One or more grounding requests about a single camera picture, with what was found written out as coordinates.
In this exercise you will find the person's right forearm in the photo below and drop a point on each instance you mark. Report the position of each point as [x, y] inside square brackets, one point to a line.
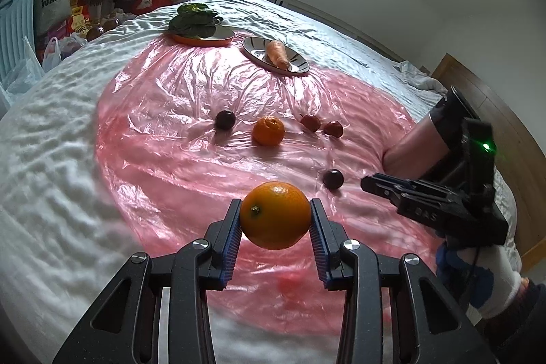
[527, 313]

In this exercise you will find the wooden headboard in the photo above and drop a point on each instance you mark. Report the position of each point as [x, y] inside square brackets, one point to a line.
[520, 125]

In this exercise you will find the dark purple plum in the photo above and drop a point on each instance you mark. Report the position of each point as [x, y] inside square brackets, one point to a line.
[333, 179]
[225, 119]

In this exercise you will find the small red apple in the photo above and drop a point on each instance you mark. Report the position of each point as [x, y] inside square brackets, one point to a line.
[333, 128]
[310, 122]

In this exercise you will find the red bag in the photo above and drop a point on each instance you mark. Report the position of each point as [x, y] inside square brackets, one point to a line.
[151, 5]

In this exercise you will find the carrot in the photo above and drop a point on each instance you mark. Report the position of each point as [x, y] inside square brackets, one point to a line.
[277, 53]

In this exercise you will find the orange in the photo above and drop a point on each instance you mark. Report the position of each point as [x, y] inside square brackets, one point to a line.
[268, 130]
[275, 214]

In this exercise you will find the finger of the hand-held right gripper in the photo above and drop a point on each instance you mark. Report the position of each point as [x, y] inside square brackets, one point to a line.
[422, 212]
[384, 185]

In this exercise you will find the black steel kettle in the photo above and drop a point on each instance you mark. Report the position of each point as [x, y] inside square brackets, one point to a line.
[409, 146]

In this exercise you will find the silver metal plate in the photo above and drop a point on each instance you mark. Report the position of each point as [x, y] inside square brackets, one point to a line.
[256, 48]

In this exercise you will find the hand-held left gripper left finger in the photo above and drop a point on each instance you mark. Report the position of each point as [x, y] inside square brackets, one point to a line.
[230, 244]

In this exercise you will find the orange plate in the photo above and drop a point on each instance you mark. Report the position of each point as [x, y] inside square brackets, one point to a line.
[217, 38]

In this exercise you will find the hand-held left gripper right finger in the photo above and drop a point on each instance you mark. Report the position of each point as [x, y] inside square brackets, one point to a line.
[322, 249]

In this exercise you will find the crumpled white quilt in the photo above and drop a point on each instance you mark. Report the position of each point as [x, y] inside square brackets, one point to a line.
[420, 78]

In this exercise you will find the person's right hand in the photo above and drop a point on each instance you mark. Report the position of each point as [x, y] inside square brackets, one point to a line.
[482, 283]

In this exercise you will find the yellow boxes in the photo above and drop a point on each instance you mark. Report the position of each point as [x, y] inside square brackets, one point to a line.
[79, 18]

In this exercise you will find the green leafy vegetable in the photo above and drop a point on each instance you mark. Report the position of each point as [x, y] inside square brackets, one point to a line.
[192, 23]

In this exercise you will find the clear plastic bag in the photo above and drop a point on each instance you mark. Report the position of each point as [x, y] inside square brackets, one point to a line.
[19, 78]

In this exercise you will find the white plastic bag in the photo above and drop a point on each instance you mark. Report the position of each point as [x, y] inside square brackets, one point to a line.
[51, 55]

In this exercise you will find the grey printed bag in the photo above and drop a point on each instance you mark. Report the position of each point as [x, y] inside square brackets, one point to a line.
[51, 1]

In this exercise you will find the pink plastic sheet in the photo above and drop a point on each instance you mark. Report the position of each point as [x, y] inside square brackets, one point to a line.
[170, 159]

